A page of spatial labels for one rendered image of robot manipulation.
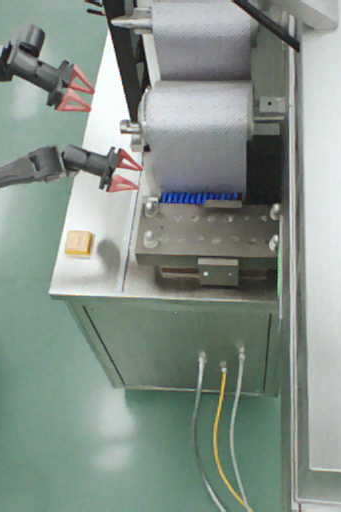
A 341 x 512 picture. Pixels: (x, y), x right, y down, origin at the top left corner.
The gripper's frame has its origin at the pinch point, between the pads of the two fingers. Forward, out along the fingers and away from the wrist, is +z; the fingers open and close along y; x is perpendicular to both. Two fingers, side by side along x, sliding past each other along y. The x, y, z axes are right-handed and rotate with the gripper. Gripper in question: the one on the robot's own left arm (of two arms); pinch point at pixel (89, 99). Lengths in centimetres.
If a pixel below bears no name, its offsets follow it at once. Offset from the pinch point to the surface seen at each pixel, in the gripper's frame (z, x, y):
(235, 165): 37.4, 9.2, 6.2
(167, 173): 26.1, -4.8, 5.9
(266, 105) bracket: 33.6, 25.1, 0.6
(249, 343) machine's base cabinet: 75, -29, 31
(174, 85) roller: 19.2, 6.1, -12.6
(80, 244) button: 18.0, -35.7, 16.3
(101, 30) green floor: 42, -133, -194
